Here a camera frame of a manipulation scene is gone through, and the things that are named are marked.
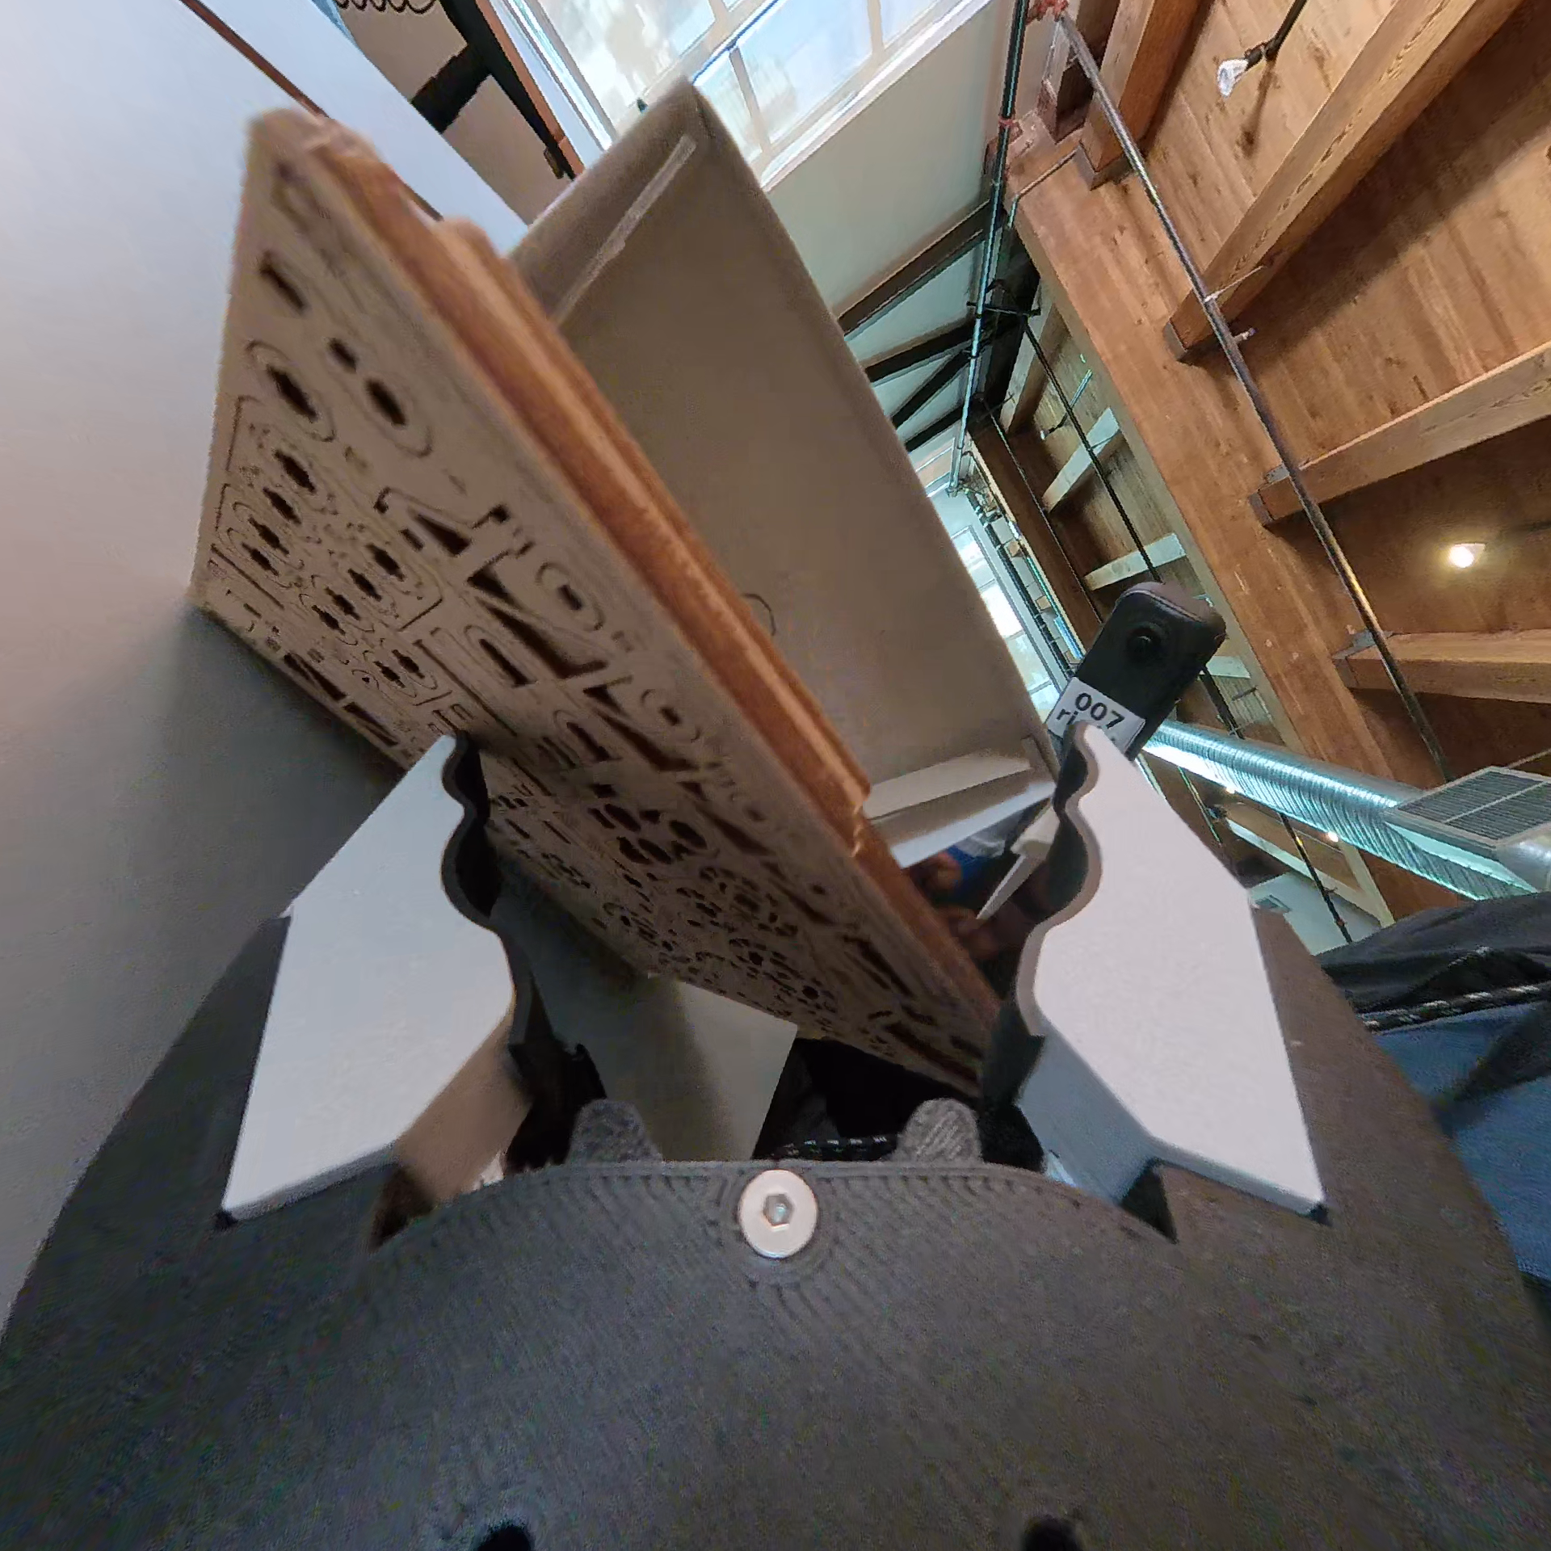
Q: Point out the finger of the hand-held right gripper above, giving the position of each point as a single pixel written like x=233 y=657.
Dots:
x=1016 y=873

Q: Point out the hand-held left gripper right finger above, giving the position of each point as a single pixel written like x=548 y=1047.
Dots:
x=1151 y=969

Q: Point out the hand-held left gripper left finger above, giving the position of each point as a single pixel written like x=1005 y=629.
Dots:
x=378 y=969

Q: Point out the white cardboard tray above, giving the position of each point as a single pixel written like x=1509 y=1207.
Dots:
x=751 y=461

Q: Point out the large wooden puzzle sheet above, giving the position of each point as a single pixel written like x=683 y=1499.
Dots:
x=648 y=545
x=688 y=545
x=476 y=389

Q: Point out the person's right hand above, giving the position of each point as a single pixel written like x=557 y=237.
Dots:
x=934 y=876

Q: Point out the black jacket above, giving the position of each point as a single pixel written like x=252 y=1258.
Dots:
x=1456 y=969

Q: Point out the round ceiling lamp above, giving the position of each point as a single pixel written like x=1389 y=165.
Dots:
x=1463 y=553

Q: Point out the vent grille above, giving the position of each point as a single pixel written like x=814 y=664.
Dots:
x=1481 y=806

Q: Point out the blue hoodie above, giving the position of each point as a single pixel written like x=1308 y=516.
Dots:
x=1502 y=1114

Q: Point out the hanging light bulb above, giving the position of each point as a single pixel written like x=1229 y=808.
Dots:
x=1237 y=73

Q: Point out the large window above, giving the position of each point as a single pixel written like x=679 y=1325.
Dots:
x=777 y=60

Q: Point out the silver air duct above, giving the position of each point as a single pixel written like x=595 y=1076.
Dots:
x=1287 y=785

